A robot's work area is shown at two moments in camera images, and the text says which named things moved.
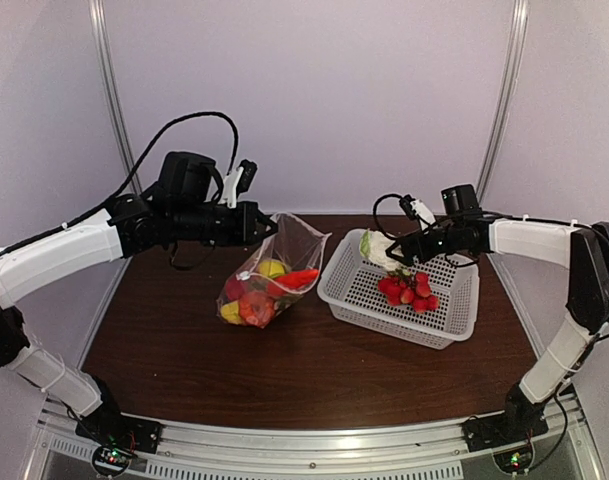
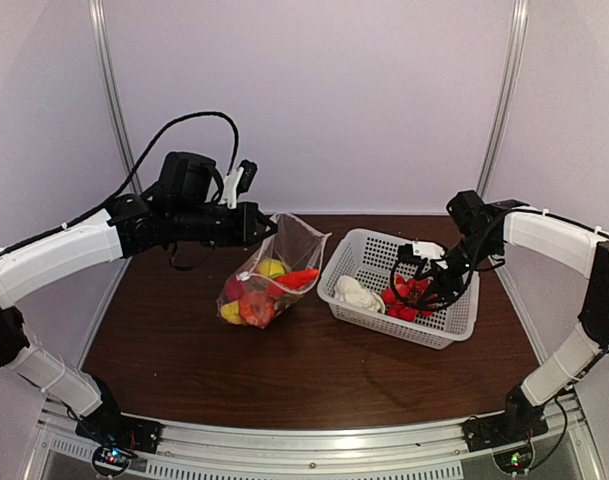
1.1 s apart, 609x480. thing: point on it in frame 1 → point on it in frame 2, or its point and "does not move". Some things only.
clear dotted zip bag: [286, 265] does not move
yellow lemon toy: [272, 268] does not move
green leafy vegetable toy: [285, 302] does not move
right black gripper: [415, 240] → [442, 280]
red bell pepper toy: [234, 289] does not move
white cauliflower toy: [373, 245] → [350, 291]
